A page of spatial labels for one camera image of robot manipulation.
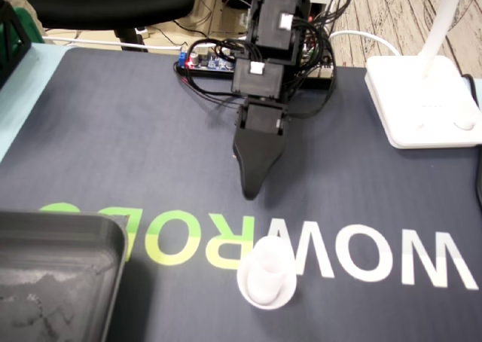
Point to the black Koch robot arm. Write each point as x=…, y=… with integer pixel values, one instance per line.
x=271, y=22

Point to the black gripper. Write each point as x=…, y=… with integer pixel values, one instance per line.
x=263, y=118

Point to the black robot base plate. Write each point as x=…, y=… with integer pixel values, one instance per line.
x=203, y=74

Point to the dark grey WOWROBO mat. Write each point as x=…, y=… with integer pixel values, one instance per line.
x=150, y=150

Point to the servo driver board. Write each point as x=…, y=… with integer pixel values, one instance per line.
x=324, y=69

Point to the dark grey plastic tray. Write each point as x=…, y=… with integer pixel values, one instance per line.
x=56, y=281

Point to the white desk lamp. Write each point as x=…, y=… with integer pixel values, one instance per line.
x=414, y=101

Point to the white plastic cup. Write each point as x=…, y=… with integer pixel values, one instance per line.
x=267, y=278

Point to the black office chair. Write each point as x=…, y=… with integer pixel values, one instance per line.
x=105, y=3

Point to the green container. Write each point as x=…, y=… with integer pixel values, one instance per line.
x=34, y=29

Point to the blue circuit board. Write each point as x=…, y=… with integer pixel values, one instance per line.
x=214, y=62

